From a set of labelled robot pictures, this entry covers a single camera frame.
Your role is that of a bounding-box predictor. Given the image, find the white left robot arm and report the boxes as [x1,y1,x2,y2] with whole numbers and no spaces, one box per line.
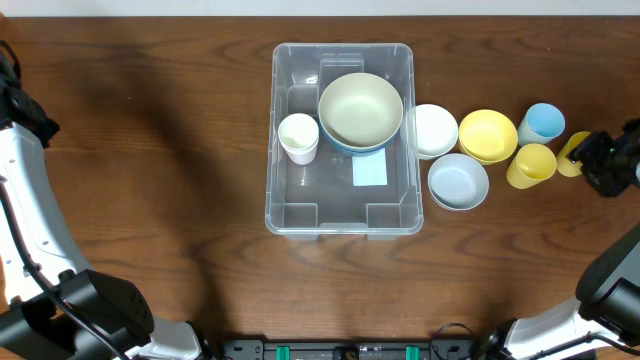
[1,43,213,360]

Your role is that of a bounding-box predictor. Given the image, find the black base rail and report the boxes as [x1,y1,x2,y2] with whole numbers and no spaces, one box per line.
[220,338,474,360]

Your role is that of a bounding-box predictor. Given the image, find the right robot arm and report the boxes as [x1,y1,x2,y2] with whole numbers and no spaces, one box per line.
[473,119,639,360]

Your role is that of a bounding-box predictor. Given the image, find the clear plastic storage bin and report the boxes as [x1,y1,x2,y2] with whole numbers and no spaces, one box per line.
[265,43,424,240]

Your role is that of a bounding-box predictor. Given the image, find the white label in bin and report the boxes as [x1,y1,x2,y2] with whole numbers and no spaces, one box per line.
[352,149,387,187]

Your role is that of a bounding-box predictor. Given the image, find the cream white cup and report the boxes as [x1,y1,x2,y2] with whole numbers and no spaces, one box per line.
[278,113,319,151]

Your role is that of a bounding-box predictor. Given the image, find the yellow cup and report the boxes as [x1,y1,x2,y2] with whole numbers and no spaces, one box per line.
[556,131,590,178]
[506,144,557,189]

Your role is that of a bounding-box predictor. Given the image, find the white small bowl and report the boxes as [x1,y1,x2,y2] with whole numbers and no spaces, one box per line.
[415,104,458,160]

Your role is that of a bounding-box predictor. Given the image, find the cream large bowl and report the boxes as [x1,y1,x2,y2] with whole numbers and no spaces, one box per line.
[318,73,404,148]

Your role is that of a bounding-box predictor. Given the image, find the grey small bowl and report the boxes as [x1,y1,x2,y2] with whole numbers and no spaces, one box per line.
[427,153,490,211]

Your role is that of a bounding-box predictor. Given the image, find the dark blue bowl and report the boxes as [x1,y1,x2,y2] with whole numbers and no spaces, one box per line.
[320,127,399,156]

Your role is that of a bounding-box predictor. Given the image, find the light blue cup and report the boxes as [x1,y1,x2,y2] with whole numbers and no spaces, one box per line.
[517,103,566,146]

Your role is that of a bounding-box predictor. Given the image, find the pink cup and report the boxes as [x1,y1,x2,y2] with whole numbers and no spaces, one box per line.
[282,143,318,165]

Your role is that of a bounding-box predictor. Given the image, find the yellow small bowl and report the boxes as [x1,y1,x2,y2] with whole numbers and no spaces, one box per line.
[458,109,518,165]

